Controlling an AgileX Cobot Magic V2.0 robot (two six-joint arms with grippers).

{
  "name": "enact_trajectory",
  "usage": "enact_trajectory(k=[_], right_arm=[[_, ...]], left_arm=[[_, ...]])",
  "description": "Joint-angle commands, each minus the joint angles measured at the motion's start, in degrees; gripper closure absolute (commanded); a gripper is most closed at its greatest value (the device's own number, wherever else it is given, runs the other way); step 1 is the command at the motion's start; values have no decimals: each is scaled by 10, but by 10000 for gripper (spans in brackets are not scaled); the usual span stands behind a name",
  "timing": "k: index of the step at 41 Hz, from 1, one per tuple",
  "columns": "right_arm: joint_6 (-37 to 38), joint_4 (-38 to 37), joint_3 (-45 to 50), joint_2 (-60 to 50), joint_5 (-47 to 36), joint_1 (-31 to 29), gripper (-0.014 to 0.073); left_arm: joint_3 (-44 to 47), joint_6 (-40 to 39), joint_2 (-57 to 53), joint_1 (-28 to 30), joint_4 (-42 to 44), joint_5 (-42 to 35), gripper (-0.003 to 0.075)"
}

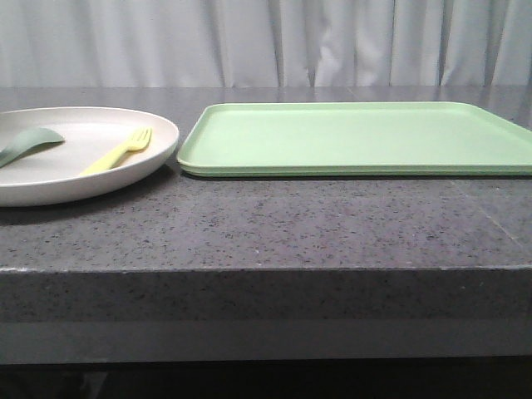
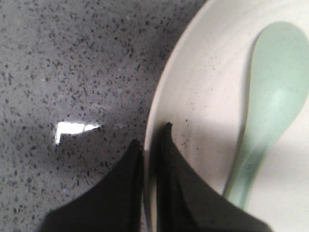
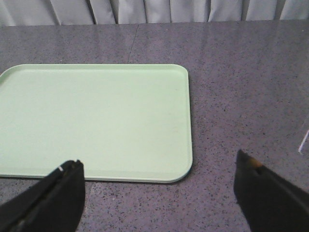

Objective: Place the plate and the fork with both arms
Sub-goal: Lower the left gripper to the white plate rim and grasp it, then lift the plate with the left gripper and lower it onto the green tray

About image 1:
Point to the yellow plastic fork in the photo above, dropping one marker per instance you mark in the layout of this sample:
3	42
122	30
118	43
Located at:
138	140

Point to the cream round plate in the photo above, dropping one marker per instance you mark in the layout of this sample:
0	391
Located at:
54	175

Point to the light green plastic tray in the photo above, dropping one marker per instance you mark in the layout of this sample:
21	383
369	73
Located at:
355	139

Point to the sage green plastic spoon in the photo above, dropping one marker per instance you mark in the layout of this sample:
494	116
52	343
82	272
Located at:
27	140

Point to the grey pleated curtain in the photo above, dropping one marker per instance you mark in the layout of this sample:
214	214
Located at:
265	43

